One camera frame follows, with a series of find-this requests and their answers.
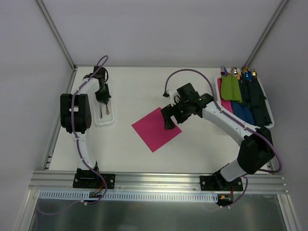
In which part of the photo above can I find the magenta paper napkin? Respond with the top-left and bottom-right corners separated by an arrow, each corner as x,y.
131,107 -> 182,152

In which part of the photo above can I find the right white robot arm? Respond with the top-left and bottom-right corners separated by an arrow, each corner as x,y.
161,83 -> 275,191

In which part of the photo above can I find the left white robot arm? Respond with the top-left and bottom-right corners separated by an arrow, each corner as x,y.
60,66 -> 114,189

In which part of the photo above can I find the green rolled napkin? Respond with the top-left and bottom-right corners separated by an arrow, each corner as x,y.
221,74 -> 243,103

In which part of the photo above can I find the blue rolled napkin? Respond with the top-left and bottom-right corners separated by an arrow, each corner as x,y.
231,101 -> 255,125

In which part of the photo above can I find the dark navy rolled napkin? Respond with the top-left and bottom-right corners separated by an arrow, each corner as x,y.
239,77 -> 249,106

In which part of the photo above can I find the dark teal rolled napkin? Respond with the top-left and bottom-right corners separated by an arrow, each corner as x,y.
247,77 -> 271,127

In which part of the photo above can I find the white slotted cutlery basket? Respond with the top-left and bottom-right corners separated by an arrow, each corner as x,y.
94,97 -> 115,126

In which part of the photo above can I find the purple fork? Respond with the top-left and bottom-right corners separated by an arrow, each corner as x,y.
220,65 -> 228,76

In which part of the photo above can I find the silver spoon in tray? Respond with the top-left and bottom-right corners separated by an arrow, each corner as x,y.
231,66 -> 241,79

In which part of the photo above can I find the blue spoon in tray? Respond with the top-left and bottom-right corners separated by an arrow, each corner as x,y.
244,71 -> 253,81

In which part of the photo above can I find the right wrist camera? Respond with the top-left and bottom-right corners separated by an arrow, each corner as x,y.
163,89 -> 179,106

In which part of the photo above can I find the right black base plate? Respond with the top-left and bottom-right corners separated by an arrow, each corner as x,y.
199,173 -> 244,192

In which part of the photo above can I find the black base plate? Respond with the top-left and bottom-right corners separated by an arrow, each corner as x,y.
73,168 -> 116,189
199,173 -> 244,192

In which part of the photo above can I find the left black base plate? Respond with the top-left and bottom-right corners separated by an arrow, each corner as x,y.
73,168 -> 116,189

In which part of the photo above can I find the aluminium mounting rail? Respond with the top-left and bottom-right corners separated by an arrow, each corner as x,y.
28,171 -> 289,194

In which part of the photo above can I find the white slotted cable duct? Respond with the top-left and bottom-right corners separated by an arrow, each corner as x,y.
39,190 -> 218,203

